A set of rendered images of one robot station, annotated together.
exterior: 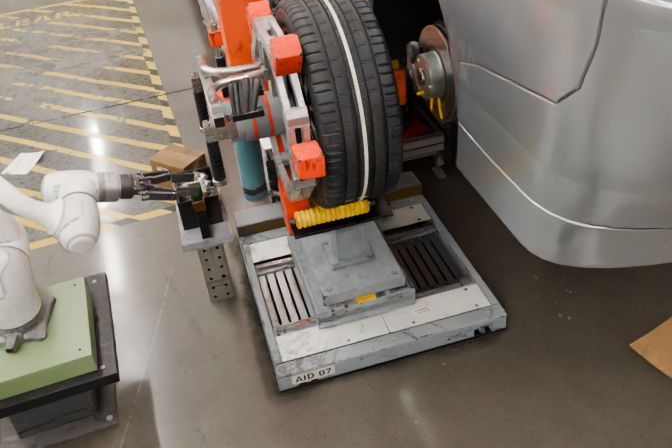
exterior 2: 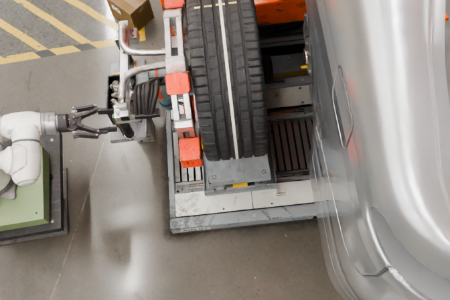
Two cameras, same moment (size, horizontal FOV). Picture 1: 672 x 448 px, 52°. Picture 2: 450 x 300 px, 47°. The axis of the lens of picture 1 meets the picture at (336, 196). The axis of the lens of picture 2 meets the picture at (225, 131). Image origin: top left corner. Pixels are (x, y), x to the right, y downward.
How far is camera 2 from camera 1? 1.15 m
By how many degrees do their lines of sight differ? 30
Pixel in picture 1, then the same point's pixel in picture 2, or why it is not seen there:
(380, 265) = (255, 162)
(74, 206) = (20, 157)
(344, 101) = (221, 125)
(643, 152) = not seen: outside the picture
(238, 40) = not seen: outside the picture
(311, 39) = (201, 73)
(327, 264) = not seen: hidden behind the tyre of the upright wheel
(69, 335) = (30, 199)
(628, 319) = not seen: hidden behind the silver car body
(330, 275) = (217, 163)
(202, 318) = (130, 157)
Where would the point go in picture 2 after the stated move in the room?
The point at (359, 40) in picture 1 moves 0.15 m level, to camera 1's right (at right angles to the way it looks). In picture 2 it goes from (241, 78) to (287, 82)
